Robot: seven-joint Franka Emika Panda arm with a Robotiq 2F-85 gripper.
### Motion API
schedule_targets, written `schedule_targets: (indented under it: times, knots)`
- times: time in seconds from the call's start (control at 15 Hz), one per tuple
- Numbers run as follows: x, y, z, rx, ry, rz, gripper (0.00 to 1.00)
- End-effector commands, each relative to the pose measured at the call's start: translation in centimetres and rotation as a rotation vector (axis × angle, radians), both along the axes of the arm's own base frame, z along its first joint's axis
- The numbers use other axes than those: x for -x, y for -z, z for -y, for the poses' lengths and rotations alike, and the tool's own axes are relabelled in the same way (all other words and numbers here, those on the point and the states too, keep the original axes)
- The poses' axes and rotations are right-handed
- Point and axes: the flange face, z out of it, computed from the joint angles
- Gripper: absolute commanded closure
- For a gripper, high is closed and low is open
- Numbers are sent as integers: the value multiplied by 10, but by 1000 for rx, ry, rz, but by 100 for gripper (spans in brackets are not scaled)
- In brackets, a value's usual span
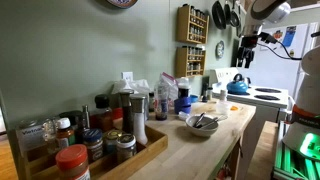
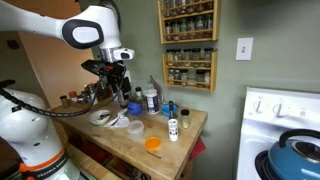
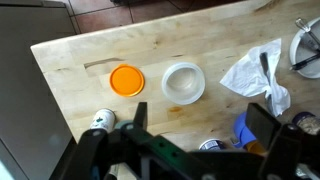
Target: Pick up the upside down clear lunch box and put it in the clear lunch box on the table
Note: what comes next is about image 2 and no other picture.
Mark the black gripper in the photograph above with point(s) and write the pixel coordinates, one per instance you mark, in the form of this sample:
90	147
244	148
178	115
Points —
114	73

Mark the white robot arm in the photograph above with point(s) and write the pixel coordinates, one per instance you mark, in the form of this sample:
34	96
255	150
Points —
25	124

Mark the clear lunch box with lid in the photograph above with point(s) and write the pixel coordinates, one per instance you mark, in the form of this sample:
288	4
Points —
121	121

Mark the black-capped bottle behind container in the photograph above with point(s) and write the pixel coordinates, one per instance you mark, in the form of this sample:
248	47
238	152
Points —
139	94

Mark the blue plastic container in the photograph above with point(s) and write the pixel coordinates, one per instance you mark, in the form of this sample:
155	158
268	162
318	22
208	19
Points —
134	108

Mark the large white labelled jar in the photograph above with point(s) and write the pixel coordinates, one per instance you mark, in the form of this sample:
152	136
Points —
152	101

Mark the white bowl with utensil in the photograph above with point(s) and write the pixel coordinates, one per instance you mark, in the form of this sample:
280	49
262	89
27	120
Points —
99	117

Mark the blue bowl right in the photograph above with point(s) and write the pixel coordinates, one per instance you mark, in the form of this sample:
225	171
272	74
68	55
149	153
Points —
166	110

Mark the small jar orange lid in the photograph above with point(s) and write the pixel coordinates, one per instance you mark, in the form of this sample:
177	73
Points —
73	96

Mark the dark slim bottle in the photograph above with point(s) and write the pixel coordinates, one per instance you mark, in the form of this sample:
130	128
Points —
171	110

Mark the wooden butcher block table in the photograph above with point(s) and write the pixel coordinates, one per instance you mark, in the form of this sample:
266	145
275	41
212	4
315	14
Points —
169	162

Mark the small jar brown lid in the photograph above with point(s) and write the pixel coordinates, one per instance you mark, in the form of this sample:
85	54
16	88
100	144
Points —
64	101

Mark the white cylindrical shaker bottle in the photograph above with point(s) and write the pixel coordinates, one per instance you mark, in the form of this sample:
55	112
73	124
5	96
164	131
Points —
173	130

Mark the orange plastic lid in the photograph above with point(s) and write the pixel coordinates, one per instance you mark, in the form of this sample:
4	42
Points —
152	143

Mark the glass spice jar black lid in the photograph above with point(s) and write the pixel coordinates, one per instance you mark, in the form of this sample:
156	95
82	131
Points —
184	118

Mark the lower wooden spice rack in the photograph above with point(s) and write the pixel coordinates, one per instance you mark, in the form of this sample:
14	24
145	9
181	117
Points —
190	68

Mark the wooden spice rack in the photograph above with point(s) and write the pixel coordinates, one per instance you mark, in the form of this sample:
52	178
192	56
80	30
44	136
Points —
186	21
190	68

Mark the upper wooden spice rack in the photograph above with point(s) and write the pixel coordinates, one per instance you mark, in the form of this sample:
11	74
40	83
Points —
186	21

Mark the red cloth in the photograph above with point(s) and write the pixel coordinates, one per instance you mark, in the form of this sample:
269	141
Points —
197	149

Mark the white stove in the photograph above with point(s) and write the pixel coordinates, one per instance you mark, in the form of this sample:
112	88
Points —
267	114

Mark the blue kettle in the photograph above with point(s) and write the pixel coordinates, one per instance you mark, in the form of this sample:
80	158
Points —
290	159

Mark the white wall light switch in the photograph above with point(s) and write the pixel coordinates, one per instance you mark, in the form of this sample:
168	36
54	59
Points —
244	49

